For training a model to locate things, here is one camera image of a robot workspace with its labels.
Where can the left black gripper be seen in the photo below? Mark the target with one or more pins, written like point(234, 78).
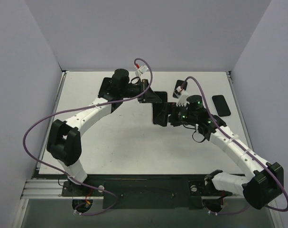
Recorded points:
point(145, 91)

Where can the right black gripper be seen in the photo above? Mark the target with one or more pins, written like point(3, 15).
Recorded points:
point(169, 114)

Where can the black phone clear case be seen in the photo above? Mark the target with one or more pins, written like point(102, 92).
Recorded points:
point(179, 86)

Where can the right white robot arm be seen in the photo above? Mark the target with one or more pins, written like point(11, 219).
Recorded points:
point(262, 181)

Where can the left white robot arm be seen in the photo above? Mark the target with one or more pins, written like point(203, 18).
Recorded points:
point(64, 141)

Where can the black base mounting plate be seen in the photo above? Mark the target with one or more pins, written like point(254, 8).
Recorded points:
point(154, 191)

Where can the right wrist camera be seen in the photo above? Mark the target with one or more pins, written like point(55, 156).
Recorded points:
point(182, 100)

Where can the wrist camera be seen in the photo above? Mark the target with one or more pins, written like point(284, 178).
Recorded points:
point(182, 100)
point(140, 70)

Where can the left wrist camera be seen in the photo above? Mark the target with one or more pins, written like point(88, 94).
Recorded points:
point(140, 70)

